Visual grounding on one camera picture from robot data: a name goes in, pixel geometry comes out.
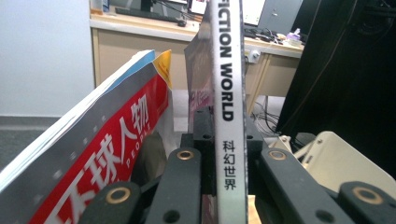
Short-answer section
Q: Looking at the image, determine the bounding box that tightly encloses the black keyboard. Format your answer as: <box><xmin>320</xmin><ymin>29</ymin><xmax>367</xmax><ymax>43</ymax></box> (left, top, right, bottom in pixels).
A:
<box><xmin>114</xmin><ymin>7</ymin><xmax>188</xmax><ymax>28</ymax></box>

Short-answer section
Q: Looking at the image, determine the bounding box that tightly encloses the red and grey magazine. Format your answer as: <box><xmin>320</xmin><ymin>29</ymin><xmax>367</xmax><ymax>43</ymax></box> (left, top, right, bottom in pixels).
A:
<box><xmin>0</xmin><ymin>49</ymin><xmax>173</xmax><ymax>224</ymax></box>

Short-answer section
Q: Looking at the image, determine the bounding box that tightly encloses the white spine dark cover magazine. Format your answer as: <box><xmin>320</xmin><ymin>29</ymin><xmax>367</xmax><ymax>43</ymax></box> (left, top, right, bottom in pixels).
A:
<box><xmin>184</xmin><ymin>0</ymin><xmax>250</xmax><ymax>224</ymax></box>

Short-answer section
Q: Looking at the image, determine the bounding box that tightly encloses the white power socket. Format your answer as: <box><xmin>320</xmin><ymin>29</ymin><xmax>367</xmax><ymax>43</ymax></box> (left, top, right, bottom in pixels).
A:
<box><xmin>247</xmin><ymin>49</ymin><xmax>262</xmax><ymax>65</ymax></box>

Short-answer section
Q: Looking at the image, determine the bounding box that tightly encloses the white metal book rack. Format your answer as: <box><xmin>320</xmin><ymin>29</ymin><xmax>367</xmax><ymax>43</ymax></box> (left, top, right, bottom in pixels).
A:
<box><xmin>274</xmin><ymin>130</ymin><xmax>396</xmax><ymax>201</ymax></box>

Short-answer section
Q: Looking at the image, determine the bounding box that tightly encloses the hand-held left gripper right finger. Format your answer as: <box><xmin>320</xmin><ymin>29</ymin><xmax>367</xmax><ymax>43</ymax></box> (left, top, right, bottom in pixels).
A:
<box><xmin>246</xmin><ymin>116</ymin><xmax>266</xmax><ymax>194</ymax></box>

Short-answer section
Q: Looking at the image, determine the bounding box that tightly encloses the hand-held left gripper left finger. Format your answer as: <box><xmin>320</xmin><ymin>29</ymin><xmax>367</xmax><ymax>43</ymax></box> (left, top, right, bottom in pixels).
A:
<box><xmin>193</xmin><ymin>105</ymin><xmax>218</xmax><ymax>196</ymax></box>

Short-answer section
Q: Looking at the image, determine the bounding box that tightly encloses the light wooden office desk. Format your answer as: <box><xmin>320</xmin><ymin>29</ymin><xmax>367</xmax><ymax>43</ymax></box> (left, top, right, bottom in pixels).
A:
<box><xmin>89</xmin><ymin>8</ymin><xmax>304</xmax><ymax>117</ymax></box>

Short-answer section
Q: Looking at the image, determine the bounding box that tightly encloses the purple and white tissue pack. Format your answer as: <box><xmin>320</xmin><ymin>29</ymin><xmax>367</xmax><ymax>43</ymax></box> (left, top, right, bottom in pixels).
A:
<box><xmin>285</xmin><ymin>27</ymin><xmax>303</xmax><ymax>42</ymax></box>

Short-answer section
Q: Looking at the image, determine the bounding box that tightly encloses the black curtain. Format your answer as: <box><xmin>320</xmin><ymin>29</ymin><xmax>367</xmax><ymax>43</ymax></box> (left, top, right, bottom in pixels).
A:
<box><xmin>276</xmin><ymin>0</ymin><xmax>396</xmax><ymax>179</ymax></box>

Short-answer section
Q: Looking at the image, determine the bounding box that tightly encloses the black cable bundle under desk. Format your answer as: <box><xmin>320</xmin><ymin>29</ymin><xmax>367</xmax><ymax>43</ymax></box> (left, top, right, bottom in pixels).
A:
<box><xmin>250</xmin><ymin>95</ymin><xmax>281</xmax><ymax>135</ymax></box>

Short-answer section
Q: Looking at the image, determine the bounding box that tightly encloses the grey computer case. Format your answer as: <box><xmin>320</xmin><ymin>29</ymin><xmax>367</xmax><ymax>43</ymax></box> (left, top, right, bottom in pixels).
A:
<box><xmin>257</xmin><ymin>0</ymin><xmax>304</xmax><ymax>36</ymax></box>

